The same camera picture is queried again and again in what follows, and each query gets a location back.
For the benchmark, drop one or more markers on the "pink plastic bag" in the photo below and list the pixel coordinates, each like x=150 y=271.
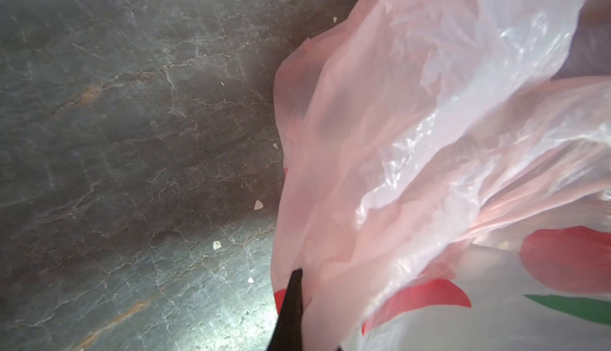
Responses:
x=447 y=181

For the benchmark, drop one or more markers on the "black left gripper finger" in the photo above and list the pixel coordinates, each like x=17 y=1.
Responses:
x=287 y=335

